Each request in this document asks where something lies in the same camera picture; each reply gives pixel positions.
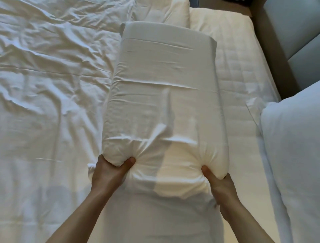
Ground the plump white pillow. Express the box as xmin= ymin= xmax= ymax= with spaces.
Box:
xmin=246 ymin=81 xmax=320 ymax=243

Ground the person's right forearm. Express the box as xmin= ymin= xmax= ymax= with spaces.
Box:
xmin=219 ymin=198 xmax=275 ymax=243

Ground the small white pillow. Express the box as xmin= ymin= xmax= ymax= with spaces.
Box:
xmin=131 ymin=0 xmax=190 ymax=28

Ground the person's left hand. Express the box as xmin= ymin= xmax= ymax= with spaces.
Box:
xmin=91 ymin=154 xmax=136 ymax=194

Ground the white quilted mattress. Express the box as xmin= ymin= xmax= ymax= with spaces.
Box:
xmin=189 ymin=7 xmax=282 ymax=243

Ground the person's left forearm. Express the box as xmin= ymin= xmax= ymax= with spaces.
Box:
xmin=43 ymin=186 xmax=118 ymax=243

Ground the grey padded headboard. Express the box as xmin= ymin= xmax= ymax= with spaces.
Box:
xmin=262 ymin=0 xmax=320 ymax=92

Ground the crumpled white bed sheet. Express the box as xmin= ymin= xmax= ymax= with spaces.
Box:
xmin=0 ymin=0 xmax=140 ymax=243

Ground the person's right hand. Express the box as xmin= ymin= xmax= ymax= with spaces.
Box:
xmin=201 ymin=165 xmax=238 ymax=206

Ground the brown wooden bed frame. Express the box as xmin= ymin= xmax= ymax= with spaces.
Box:
xmin=225 ymin=0 xmax=300 ymax=102

